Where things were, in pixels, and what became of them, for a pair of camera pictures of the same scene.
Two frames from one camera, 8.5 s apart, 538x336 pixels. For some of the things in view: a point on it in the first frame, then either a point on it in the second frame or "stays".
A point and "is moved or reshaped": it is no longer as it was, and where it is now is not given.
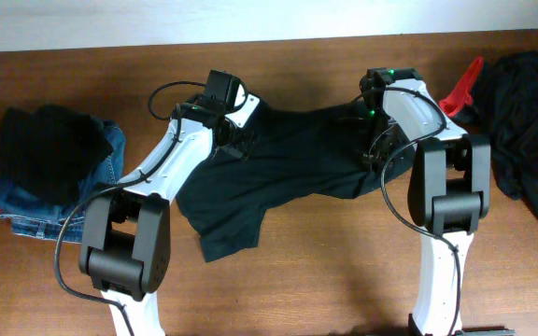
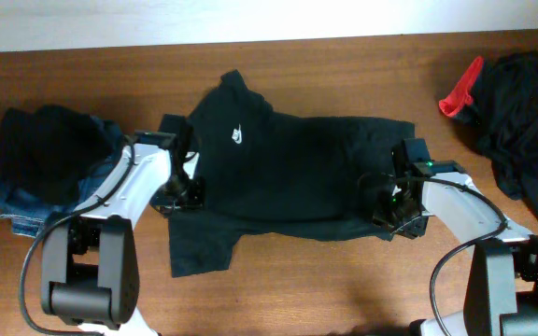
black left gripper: (239, 147) → (187, 195)
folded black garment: (47, 154) stays
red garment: (460, 96) stays
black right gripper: (381, 159) → (380, 218)
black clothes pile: (521, 105) stays
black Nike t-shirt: (293, 152) is moved or reshaped
